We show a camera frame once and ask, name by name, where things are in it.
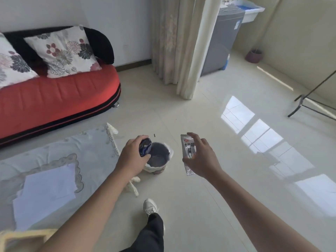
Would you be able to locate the person's black trouser leg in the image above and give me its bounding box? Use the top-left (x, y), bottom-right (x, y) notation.
top-left (125, 213), bottom-right (165, 252)

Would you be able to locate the white plastic basin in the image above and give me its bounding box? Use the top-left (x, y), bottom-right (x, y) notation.
top-left (230, 0), bottom-right (266, 24)

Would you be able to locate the person's right hand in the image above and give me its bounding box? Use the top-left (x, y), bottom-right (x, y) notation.
top-left (182, 132), bottom-right (223, 180)

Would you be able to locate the trash bin with white liner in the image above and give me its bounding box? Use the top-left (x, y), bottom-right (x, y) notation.
top-left (143, 142), bottom-right (174, 174)

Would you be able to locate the person's right forearm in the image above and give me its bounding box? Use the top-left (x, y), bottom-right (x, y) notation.
top-left (207, 169), bottom-right (323, 252)

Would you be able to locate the purple flower pot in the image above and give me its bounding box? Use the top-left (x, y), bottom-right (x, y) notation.
top-left (245, 49), bottom-right (263, 63)

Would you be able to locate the person's left hand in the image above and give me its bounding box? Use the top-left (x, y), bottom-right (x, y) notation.
top-left (115, 136), bottom-right (152, 179)

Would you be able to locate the red and black sofa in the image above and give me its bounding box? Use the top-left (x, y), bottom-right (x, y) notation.
top-left (0, 26), bottom-right (122, 149)

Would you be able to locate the black metal stand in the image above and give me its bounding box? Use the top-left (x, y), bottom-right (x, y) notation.
top-left (287, 72), bottom-right (336, 118)

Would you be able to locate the silver snack packet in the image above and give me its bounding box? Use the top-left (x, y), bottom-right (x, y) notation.
top-left (180, 134), bottom-right (197, 177)

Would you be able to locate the pale yellow chair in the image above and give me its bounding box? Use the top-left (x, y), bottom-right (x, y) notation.
top-left (0, 229), bottom-right (58, 252)

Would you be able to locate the pale embroidered tablecloth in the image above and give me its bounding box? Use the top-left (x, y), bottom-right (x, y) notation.
top-left (0, 123), bottom-right (140, 232)

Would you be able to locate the beige curtain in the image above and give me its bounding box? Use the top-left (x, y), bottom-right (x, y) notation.
top-left (151, 0), bottom-right (224, 100)

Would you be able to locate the person's left forearm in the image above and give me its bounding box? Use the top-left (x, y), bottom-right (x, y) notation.
top-left (37, 166), bottom-right (137, 252)

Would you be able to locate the grey washing machine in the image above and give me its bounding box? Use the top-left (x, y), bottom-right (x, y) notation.
top-left (200, 5), bottom-right (246, 77)

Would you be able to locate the white paper sheet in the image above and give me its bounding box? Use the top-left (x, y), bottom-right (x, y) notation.
top-left (12, 163), bottom-right (77, 231)

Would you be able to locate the white sneaker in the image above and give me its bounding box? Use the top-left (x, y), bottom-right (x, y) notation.
top-left (143, 198), bottom-right (159, 216)

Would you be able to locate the large floral cushion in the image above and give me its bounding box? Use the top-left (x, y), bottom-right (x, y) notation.
top-left (24, 25), bottom-right (102, 79)

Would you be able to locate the dark blue packet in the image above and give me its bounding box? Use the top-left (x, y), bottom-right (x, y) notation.
top-left (139, 138), bottom-right (153, 158)

